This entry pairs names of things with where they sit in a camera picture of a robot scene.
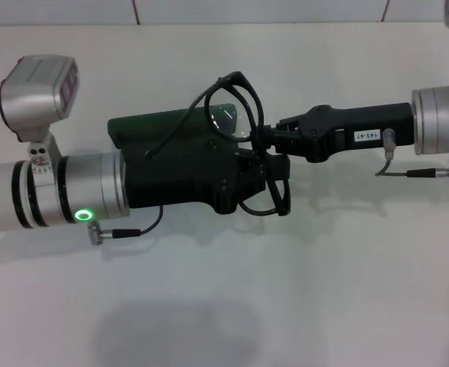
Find black glasses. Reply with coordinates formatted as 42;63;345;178
145;70;292;219

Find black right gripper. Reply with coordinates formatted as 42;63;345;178
226;101;417;206

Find right gripper cable with plug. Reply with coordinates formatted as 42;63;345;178
375;128;449;185

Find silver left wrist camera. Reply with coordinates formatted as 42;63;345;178
0;55;80;177

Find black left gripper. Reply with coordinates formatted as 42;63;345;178
120;138;266;216

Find green glasses case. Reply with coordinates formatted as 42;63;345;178
107;106;240;154

